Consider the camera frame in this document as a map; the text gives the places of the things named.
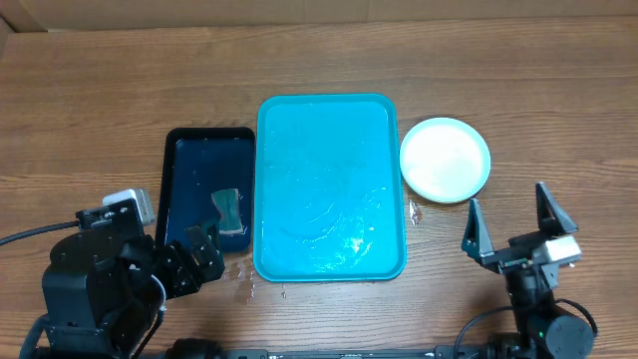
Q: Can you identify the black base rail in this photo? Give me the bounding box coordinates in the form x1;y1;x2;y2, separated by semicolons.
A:
140;339;495;359

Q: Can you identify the teal plastic tray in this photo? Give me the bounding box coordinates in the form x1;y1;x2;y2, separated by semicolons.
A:
253;93;408;282

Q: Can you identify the light blue plate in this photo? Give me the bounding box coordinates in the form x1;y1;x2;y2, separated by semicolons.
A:
400;117;491;204

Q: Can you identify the black plastic tray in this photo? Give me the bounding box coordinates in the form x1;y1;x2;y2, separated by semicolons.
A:
156;127;255;252

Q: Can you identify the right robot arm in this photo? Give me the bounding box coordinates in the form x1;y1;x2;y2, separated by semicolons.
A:
453;181;598;358

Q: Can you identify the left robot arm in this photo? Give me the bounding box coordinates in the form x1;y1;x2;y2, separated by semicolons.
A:
20;224;225;358

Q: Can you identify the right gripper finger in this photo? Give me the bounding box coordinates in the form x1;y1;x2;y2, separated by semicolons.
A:
462;198;494;264
535;181;578;236

